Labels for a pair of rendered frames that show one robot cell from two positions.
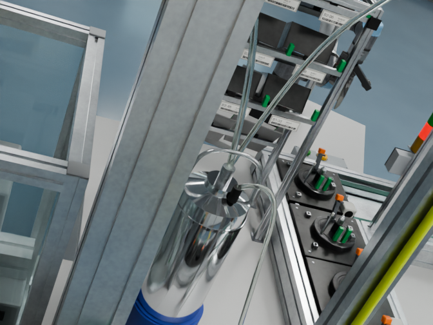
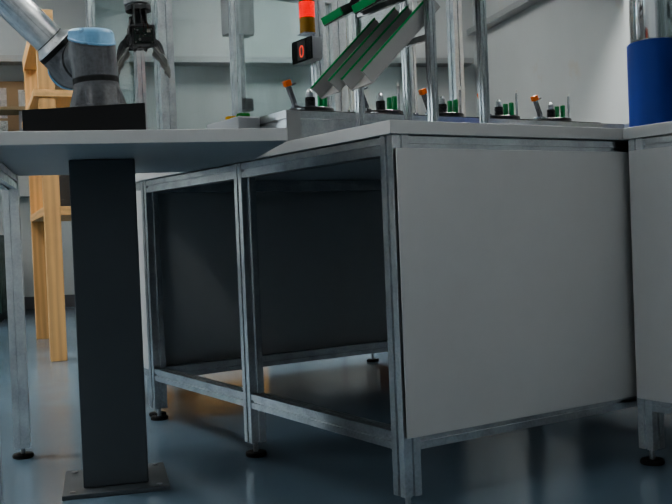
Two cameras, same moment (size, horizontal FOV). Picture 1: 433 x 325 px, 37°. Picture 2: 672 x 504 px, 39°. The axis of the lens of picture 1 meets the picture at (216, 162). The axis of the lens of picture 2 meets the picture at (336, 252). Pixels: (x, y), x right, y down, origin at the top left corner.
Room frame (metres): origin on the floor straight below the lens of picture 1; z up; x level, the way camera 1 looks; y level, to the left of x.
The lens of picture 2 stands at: (2.56, 2.39, 0.62)
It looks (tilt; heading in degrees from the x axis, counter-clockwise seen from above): 1 degrees down; 256
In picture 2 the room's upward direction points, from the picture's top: 2 degrees counter-clockwise
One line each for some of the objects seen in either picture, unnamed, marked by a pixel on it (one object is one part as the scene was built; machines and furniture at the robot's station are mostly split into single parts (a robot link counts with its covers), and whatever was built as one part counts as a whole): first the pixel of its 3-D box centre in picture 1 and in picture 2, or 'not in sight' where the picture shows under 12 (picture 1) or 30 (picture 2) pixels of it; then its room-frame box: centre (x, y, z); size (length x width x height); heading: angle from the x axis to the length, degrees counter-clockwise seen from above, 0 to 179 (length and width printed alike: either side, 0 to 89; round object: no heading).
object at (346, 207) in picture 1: (346, 209); not in sight; (1.88, -0.46, 0.97); 0.05 x 0.05 x 0.04; 19
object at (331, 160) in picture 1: (318, 163); (232, 130); (2.17, -0.35, 0.93); 0.21 x 0.07 x 0.06; 109
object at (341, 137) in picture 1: (265, 119); (121, 155); (2.49, -0.11, 0.84); 0.90 x 0.70 x 0.03; 90
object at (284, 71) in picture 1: (295, 62); (92, 53); (2.56, -0.12, 1.11); 0.13 x 0.12 x 0.14; 110
